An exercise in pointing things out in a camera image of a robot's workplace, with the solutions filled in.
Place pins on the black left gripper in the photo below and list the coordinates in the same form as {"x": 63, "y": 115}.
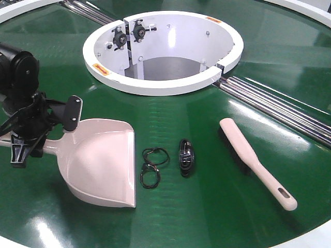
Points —
{"x": 29, "y": 126}

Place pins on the pink plastic dustpan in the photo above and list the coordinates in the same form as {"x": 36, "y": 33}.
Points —
{"x": 97, "y": 162}

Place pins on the pink hand brush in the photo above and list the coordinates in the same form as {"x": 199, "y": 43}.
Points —
{"x": 249, "y": 157}

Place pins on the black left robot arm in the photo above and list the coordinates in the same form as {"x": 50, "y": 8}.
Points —
{"x": 19, "y": 79}

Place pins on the orange warning label front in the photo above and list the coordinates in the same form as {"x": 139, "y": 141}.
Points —
{"x": 101, "y": 69}

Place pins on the orange warning label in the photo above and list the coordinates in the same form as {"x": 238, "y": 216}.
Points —
{"x": 213, "y": 19}
{"x": 101, "y": 69}

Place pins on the white outer rim left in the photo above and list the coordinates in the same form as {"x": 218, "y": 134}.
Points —
{"x": 11, "y": 9}

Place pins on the white rim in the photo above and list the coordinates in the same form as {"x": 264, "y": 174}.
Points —
{"x": 318, "y": 10}
{"x": 11, "y": 9}

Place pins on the left steel roller strip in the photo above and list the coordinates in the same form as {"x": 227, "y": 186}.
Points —
{"x": 88, "y": 11}

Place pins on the orange warning label rear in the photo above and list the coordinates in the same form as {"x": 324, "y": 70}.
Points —
{"x": 213, "y": 19}

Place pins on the white outer rim right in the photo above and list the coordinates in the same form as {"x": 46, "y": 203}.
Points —
{"x": 318, "y": 10}

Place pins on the left black bearing mount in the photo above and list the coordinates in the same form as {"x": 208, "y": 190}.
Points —
{"x": 120, "y": 39}

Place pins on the black bearing mount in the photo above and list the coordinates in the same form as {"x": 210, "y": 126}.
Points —
{"x": 139, "y": 31}
{"x": 120, "y": 39}

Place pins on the right black bearing mount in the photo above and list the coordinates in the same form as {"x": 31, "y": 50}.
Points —
{"x": 139, "y": 31}

